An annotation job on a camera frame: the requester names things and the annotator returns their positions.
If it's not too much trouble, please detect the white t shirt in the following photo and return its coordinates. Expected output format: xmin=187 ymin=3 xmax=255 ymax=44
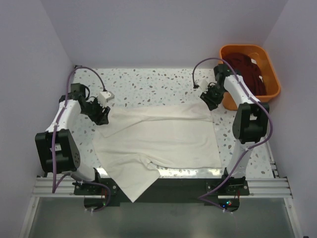
xmin=93 ymin=102 xmax=222 ymax=202

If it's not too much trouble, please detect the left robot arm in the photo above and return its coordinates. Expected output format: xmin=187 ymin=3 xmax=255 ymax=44
xmin=35 ymin=83 xmax=114 ymax=192

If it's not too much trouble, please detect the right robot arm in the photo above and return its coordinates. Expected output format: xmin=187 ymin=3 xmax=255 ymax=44
xmin=200 ymin=63 xmax=271 ymax=198

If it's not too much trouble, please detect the dark red t shirt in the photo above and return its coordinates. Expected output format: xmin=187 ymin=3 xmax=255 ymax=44
xmin=223 ymin=53 xmax=266 ymax=96

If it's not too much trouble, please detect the orange plastic basket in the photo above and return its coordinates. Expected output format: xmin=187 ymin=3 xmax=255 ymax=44
xmin=219 ymin=44 xmax=281 ymax=102

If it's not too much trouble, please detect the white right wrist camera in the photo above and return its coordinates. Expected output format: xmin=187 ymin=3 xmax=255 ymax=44
xmin=194 ymin=79 xmax=210 ymax=92

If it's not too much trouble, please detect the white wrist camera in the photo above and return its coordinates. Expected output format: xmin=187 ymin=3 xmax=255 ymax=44
xmin=194 ymin=79 xmax=210 ymax=92
xmin=97 ymin=91 xmax=114 ymax=107

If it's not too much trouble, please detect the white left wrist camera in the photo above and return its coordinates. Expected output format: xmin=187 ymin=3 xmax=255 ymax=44
xmin=97 ymin=91 xmax=114 ymax=107

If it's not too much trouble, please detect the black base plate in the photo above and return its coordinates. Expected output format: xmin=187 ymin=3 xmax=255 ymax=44
xmin=72 ymin=178 xmax=250 ymax=211

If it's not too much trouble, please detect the aluminium frame rail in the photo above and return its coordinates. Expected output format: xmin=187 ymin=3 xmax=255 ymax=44
xmin=19 ymin=162 xmax=302 ymax=238

